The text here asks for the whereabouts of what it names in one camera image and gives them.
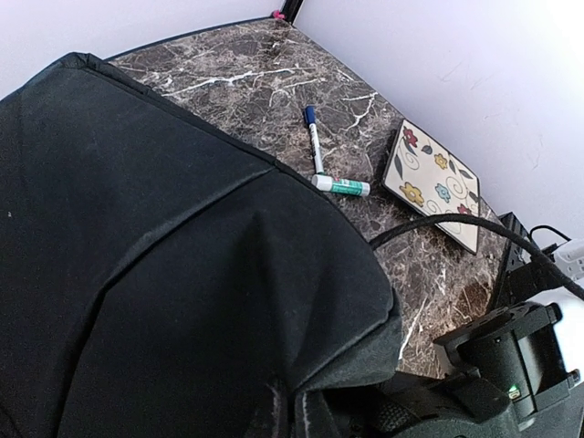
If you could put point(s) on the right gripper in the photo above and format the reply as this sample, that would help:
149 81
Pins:
507 375

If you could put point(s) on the black backpack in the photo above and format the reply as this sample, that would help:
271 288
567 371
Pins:
160 278

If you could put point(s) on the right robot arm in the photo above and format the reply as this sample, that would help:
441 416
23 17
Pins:
562 283

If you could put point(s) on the floral ceramic tile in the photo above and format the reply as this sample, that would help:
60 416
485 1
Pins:
430 179

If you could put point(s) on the green cap glue stick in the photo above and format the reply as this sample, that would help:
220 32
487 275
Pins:
328 184

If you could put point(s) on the small white marker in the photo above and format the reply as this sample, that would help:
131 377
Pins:
311 121

